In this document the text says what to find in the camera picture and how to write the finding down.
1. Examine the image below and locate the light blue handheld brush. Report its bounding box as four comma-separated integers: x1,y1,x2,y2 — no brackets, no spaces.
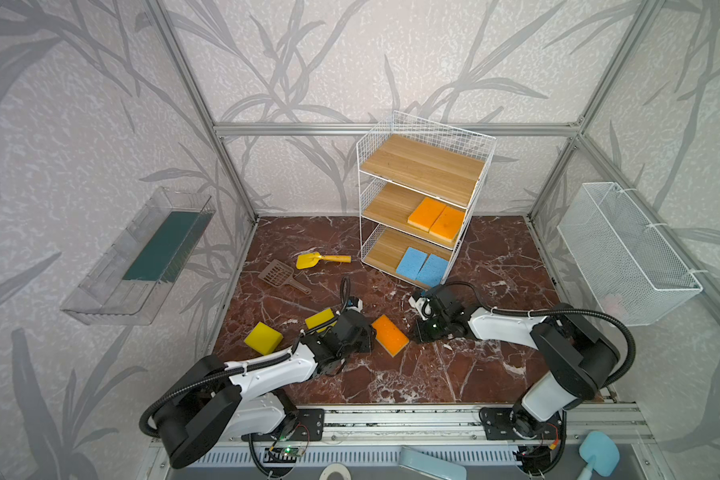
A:
577,431,620,480

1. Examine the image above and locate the green circuit board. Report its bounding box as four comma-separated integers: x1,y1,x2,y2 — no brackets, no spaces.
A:
264,445,308,464

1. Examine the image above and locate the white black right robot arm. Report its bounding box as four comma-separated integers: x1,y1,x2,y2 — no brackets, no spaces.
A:
409,281,636,439

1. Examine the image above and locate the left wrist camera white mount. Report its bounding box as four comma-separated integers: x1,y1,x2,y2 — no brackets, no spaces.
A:
341,296,363,312

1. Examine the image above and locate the yellow plastic scoop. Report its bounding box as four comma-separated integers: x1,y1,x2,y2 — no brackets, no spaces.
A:
296,252,351,270

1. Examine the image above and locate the clear wall tray green pad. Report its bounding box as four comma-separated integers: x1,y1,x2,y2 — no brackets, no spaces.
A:
61,187,216,326

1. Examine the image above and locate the yellow sponge blue backing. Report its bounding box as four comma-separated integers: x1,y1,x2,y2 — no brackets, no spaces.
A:
244,322,283,355

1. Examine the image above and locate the white tape roll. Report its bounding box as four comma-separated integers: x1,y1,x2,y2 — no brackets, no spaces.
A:
319,463,352,480

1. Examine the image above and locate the blue cellulose sponge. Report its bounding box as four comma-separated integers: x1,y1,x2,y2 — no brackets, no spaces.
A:
395,247,428,280
415,254,449,287

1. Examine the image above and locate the pale yellow sponge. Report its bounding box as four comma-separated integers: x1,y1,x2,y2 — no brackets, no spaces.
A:
371,315,410,357

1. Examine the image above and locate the brown slotted litter scoop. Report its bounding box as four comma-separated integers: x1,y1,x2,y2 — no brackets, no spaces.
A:
258,260,311,294

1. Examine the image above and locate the orange scrub sponge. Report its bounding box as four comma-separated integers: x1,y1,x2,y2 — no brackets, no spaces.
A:
429,206,465,242
407,197,446,232

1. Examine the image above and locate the black corrugated left cable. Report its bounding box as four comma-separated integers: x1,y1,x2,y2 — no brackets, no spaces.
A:
139,275,355,439

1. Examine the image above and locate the white wire wooden shelf rack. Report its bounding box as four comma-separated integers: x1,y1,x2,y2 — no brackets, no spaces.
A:
356,111,497,288

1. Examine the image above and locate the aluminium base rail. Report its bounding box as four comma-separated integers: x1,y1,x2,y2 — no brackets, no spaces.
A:
146,403,655,480

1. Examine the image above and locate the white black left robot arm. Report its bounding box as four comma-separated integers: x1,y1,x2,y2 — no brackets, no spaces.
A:
139,307,376,469

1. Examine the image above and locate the white wire mesh wall basket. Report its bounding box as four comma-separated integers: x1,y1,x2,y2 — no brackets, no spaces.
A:
558,182,703,326

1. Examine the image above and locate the light blue box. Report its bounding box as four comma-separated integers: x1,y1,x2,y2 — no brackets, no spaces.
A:
398,447,467,480

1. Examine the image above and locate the yellow foam sponge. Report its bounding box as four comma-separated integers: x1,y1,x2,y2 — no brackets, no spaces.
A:
304,308,335,334

